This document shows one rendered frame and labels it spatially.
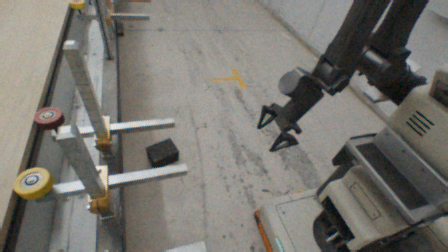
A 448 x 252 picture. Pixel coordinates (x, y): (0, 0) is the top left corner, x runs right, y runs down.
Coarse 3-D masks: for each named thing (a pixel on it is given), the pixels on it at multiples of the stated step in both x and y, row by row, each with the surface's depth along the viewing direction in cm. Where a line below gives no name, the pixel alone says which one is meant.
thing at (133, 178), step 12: (156, 168) 75; (168, 168) 75; (180, 168) 76; (108, 180) 69; (120, 180) 70; (132, 180) 71; (144, 180) 72; (156, 180) 74; (48, 192) 64; (60, 192) 65; (72, 192) 66; (84, 192) 68
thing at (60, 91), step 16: (64, 32) 125; (80, 32) 159; (64, 64) 116; (64, 80) 112; (48, 96) 91; (64, 96) 109; (64, 112) 107; (32, 144) 73; (48, 144) 85; (32, 160) 72; (48, 160) 83; (16, 208) 61; (32, 208) 68; (48, 208) 78; (16, 224) 60; (32, 224) 67; (48, 224) 77; (16, 240) 59; (32, 240) 66; (48, 240) 75
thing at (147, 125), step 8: (144, 120) 91; (152, 120) 92; (160, 120) 92; (168, 120) 93; (80, 128) 84; (88, 128) 85; (112, 128) 86; (120, 128) 87; (128, 128) 88; (136, 128) 89; (144, 128) 90; (152, 128) 92; (160, 128) 93; (56, 136) 80; (88, 136) 85
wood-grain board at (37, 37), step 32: (0, 0) 125; (32, 0) 130; (64, 0) 136; (0, 32) 104; (32, 32) 108; (0, 64) 89; (32, 64) 92; (0, 96) 78; (32, 96) 80; (0, 128) 70; (32, 128) 72; (0, 160) 63; (0, 192) 57; (0, 224) 52
